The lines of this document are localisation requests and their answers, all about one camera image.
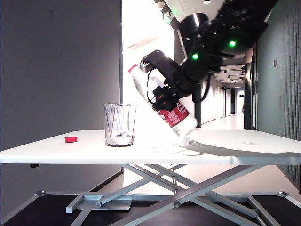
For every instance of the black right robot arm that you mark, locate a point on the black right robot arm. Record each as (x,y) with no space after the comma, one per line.
(235,23)

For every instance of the green hanging corridor sign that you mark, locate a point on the green hanging corridor sign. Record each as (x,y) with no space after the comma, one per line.
(167,18)

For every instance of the grey metal scissor table frame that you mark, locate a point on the grey metal scissor table frame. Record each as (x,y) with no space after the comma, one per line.
(188,195)

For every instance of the clear water bottle red label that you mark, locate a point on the clear water bottle red label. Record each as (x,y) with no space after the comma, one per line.
(178,117)

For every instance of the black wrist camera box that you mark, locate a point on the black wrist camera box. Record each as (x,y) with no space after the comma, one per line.
(157,58)

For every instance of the red bottle cap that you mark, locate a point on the red bottle cap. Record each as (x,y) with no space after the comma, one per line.
(71,139)

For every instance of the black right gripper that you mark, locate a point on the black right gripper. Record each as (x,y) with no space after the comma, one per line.
(188,80)

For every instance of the black knob under table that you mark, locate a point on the black knob under table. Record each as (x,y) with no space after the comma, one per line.
(34,165)

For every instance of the clear faceted glass cup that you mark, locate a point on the clear faceted glass cup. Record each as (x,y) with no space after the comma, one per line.
(120,127)

